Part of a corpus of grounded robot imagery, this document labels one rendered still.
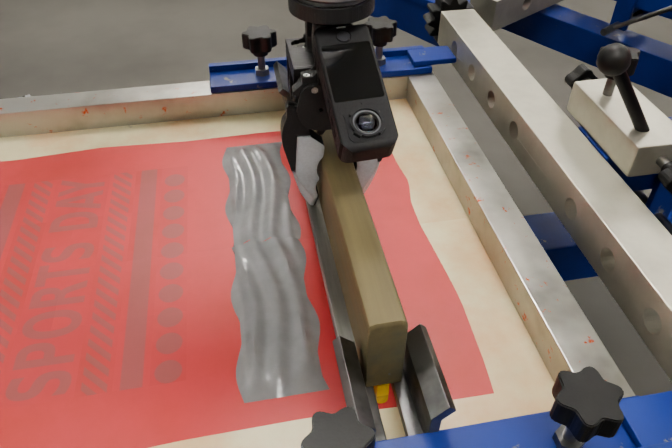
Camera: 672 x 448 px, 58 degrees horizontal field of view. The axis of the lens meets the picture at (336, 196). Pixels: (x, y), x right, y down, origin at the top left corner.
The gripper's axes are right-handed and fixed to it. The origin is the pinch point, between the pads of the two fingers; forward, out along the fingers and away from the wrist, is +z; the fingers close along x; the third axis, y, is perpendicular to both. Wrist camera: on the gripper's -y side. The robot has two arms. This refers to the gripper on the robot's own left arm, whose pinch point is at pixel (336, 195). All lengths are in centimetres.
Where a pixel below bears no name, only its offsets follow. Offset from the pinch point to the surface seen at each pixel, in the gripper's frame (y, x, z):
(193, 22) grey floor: 276, 28, 101
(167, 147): 19.3, 18.0, 5.3
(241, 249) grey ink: -0.7, 9.9, 5.0
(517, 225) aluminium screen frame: -5.6, -17.2, 1.8
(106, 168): 16.3, 25.0, 5.3
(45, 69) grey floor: 235, 98, 101
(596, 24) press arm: 48, -57, 8
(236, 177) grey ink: 11.0, 9.8, 4.8
